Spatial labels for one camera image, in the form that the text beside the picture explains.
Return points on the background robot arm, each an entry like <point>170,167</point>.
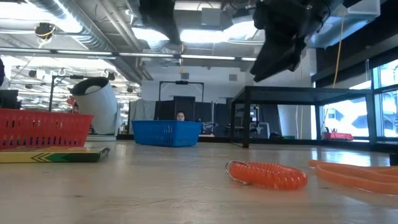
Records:
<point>210,127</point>

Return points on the black ceiling dome camera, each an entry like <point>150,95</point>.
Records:
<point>44,30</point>

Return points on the red hanging object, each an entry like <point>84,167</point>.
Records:
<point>71,100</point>

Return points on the red background tray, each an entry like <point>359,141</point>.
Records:
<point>338,136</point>

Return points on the yellow green crayon box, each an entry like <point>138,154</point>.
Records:
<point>62,155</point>

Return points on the orange silicone wristband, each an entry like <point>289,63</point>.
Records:
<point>357,180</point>

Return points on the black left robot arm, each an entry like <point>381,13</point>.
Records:
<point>1,73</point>

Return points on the grey cloth cover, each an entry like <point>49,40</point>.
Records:
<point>141,110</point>

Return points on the black partition panels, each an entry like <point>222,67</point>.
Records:
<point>186,104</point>

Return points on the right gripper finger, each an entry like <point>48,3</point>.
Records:
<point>276,56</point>

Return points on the black mesh metal shelf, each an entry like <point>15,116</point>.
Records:
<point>295,93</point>

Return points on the person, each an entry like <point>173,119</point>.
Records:
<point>75,108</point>
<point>180,116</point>

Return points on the blue plastic basket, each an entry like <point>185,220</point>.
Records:
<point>166,133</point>

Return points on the red plastic basket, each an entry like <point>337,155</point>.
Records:
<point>46,127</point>

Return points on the dark monitor screen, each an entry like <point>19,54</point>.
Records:
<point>9,99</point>

